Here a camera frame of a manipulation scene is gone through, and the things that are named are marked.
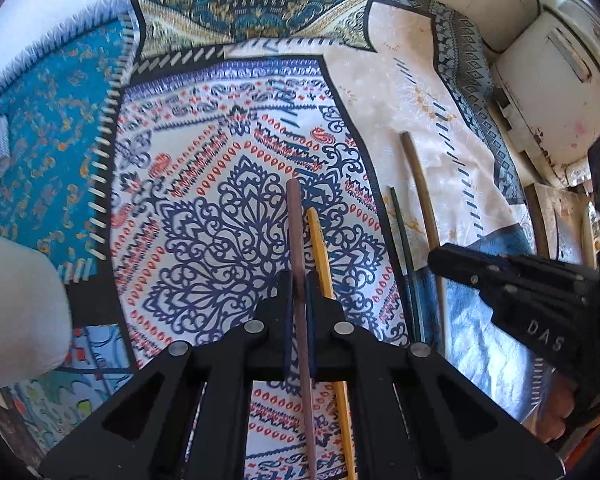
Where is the light wooden chopstick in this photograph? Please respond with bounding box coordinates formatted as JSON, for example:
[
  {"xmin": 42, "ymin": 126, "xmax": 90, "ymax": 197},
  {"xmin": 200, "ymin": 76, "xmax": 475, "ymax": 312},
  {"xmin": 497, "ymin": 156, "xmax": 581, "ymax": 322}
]
[{"xmin": 398, "ymin": 131, "xmax": 449, "ymax": 362}]

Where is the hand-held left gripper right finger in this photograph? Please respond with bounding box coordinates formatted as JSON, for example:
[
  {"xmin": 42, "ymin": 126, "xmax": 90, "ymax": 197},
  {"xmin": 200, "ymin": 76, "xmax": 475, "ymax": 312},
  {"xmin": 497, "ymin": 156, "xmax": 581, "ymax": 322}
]
[{"xmin": 306, "ymin": 272, "xmax": 565, "ymax": 480}]

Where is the person's right hand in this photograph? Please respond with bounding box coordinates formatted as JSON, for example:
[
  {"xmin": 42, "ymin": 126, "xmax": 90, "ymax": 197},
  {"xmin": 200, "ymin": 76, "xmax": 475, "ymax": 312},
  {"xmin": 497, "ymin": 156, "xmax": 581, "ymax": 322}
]
[{"xmin": 537, "ymin": 374, "xmax": 582, "ymax": 444}]

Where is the patterned patchwork mat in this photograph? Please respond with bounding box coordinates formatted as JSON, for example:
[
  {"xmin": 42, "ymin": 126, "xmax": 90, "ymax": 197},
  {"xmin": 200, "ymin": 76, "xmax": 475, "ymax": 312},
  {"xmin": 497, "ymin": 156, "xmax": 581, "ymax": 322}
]
[{"xmin": 0, "ymin": 0, "xmax": 557, "ymax": 480}]

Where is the yellow chopstick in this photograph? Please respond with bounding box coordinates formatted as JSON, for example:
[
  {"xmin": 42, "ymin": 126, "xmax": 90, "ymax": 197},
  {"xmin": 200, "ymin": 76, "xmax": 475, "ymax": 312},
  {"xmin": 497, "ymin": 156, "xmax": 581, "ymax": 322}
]
[{"xmin": 305, "ymin": 207, "xmax": 357, "ymax": 480}]

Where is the dark green chopstick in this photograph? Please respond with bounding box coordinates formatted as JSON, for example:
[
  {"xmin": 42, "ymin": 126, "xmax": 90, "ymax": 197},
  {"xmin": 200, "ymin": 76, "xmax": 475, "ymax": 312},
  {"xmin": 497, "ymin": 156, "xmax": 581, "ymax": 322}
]
[{"xmin": 388, "ymin": 185, "xmax": 426, "ymax": 347}]

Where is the dark brown chopstick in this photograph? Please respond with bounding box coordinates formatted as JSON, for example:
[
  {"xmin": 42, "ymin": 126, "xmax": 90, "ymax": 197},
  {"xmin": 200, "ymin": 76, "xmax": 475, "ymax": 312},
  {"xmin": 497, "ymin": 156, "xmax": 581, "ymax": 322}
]
[{"xmin": 287, "ymin": 178, "xmax": 318, "ymax": 480}]

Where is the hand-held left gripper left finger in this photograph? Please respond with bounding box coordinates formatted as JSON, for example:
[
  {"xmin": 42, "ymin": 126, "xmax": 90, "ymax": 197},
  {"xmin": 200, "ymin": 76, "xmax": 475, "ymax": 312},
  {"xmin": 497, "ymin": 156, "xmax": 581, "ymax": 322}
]
[{"xmin": 39, "ymin": 269, "xmax": 294, "ymax": 480}]

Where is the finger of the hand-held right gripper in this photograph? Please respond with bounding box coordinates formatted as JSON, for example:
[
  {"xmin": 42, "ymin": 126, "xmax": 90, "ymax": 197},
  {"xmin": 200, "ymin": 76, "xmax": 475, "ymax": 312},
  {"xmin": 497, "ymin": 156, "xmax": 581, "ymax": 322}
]
[{"xmin": 427, "ymin": 242, "xmax": 600, "ymax": 312}]

